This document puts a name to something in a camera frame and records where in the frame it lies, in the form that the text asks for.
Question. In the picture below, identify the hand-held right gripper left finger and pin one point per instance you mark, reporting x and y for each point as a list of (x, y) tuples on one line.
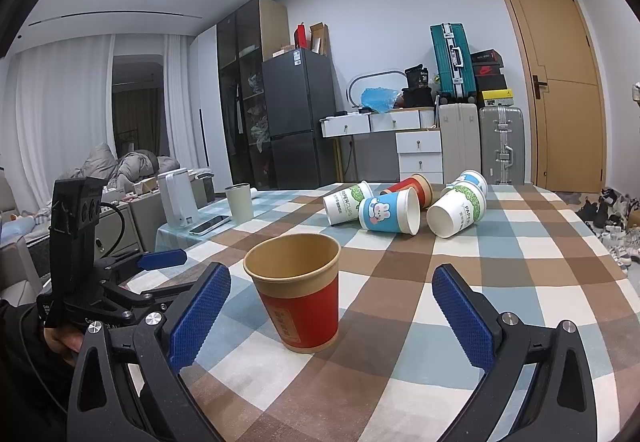
[(200, 317)]

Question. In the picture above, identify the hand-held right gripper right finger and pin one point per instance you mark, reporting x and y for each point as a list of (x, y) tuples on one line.
[(465, 322)]

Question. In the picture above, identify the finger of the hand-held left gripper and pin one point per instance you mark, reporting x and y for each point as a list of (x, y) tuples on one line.
[(161, 259), (131, 295)]

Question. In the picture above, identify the red and brown paper cup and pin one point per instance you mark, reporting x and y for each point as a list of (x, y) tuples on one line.
[(419, 186), (300, 312)]

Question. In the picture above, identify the person's left forearm black sleeve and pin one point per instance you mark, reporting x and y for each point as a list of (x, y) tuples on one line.
[(25, 372)]

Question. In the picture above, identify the white green tree paper cup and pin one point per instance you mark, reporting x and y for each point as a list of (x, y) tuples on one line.
[(465, 209), (342, 204)]

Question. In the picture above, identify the blue bunny paper cup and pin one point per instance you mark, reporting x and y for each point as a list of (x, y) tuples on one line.
[(473, 179), (382, 212)]

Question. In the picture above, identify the person's left hand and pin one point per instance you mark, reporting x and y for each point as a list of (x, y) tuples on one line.
[(62, 342)]

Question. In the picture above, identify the smartphone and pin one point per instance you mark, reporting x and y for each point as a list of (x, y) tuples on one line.
[(210, 225)]

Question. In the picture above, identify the checked tablecloth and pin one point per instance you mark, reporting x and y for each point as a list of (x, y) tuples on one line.
[(525, 247)]

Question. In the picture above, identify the grey duvet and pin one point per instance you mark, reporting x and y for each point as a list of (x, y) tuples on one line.
[(125, 164)]

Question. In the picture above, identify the white sheer curtain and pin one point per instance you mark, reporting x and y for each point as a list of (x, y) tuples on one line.
[(177, 101), (60, 111)]

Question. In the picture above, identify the white wardrobe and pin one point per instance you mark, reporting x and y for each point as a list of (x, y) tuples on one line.
[(205, 96)]

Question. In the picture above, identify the pile of shoes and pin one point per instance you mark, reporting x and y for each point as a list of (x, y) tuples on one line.
[(607, 222)]

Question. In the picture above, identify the beige suitcase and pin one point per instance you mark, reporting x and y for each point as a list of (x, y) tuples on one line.
[(459, 141)]

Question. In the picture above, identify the white drawer desk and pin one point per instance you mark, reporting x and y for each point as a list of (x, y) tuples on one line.
[(417, 146)]

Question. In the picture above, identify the silver suitcase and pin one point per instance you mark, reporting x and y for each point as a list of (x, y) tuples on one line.
[(502, 141)]

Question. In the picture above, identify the dark grey fridge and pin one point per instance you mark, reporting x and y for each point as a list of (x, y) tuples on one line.
[(297, 121)]

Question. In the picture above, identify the dark glass cabinet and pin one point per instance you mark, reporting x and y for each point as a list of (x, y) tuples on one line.
[(240, 71)]

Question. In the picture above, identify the yellow shoe box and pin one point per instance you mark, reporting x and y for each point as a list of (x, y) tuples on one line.
[(497, 97)]

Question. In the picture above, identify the blue plastic bag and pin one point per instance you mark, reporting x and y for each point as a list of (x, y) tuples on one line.
[(377, 99)]

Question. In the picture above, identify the black bag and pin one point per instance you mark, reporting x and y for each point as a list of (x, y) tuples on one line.
[(416, 77)]

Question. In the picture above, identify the black and red shoe box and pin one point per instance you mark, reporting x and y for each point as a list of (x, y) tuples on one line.
[(487, 66)]

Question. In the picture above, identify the oval mirror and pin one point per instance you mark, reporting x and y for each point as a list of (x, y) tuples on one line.
[(352, 86)]

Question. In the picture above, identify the teal suitcase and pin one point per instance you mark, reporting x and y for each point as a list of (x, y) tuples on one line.
[(450, 61)]

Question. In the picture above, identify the wooden door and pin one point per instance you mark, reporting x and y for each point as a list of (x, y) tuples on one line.
[(565, 71)]

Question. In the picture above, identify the cardboard box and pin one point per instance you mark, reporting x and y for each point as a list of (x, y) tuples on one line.
[(319, 39)]

